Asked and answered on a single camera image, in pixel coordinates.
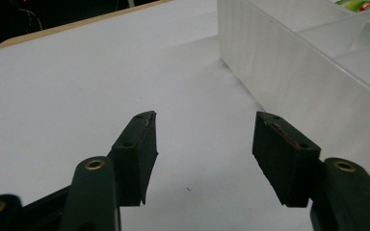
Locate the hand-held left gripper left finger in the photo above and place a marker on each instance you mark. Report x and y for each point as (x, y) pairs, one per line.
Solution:
(134, 160)

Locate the translucent plastic divided storage box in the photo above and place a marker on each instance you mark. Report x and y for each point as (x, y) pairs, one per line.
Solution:
(314, 64)

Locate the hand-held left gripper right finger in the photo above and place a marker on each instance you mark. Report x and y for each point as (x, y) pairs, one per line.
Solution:
(285, 160)

